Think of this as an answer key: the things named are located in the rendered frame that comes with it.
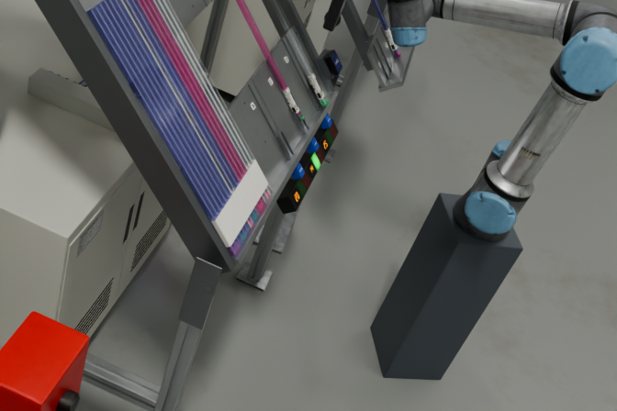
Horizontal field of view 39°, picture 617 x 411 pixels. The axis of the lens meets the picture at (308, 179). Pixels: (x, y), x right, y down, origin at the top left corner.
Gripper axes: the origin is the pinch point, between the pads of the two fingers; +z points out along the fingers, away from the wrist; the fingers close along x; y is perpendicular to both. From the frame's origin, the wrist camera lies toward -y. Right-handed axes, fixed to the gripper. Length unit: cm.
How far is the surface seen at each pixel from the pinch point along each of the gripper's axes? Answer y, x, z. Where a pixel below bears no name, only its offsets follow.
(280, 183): -28.9, 32.7, -7.1
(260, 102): -15.7, 21.9, -1.7
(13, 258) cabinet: -29, 60, 41
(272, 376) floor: -100, 19, 16
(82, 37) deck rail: 17, 60, 7
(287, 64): -15.9, 3.8, -1.8
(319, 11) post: -18.6, -34.0, 2.5
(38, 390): -18, 102, 3
